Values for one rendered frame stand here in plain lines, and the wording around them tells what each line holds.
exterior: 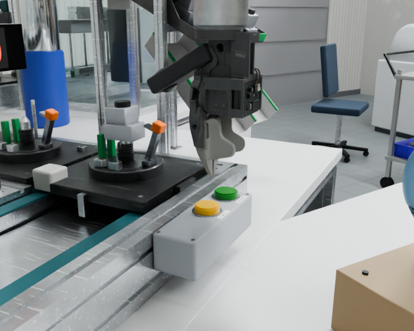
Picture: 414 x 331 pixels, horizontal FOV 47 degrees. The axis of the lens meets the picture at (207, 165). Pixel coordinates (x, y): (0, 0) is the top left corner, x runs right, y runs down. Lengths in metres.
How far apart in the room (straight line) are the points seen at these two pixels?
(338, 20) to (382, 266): 7.20
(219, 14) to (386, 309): 0.41
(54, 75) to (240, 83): 1.23
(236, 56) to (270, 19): 6.08
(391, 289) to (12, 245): 0.54
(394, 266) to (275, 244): 0.27
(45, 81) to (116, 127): 0.94
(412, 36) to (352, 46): 2.79
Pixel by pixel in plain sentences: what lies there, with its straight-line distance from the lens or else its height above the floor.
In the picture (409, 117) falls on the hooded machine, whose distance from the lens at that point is 5.39.
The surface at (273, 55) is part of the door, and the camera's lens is 6.81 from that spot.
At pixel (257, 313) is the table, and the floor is 0.86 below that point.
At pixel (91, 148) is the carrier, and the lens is 1.09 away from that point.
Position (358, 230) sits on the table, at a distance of 0.97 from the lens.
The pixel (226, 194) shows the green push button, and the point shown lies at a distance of 0.79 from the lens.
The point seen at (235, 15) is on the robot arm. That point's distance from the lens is 0.65.
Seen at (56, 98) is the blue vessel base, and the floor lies 0.97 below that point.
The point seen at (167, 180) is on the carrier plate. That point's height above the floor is 0.97.
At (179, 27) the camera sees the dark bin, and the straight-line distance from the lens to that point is 1.06.
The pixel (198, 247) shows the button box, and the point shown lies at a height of 0.95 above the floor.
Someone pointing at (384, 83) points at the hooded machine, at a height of 0.55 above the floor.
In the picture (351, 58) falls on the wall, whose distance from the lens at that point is 8.10.
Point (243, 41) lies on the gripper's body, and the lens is 0.65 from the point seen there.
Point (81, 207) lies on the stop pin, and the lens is 0.84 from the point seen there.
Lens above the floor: 1.25
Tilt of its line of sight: 18 degrees down
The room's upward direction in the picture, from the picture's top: straight up
